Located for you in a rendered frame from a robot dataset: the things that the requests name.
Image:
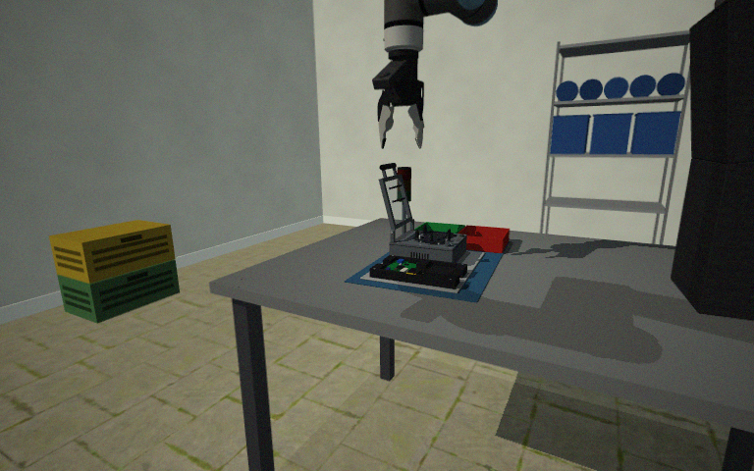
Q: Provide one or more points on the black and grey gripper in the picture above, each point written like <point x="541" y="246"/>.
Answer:
<point x="407" y="89"/>

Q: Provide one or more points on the green circuit board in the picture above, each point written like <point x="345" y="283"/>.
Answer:
<point x="401" y="265"/>

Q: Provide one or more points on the green bin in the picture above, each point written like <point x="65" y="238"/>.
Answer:
<point x="440" y="227"/>

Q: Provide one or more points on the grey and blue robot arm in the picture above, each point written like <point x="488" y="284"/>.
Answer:
<point x="403" y="28"/>

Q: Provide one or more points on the red bin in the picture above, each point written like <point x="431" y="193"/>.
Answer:
<point x="487" y="239"/>

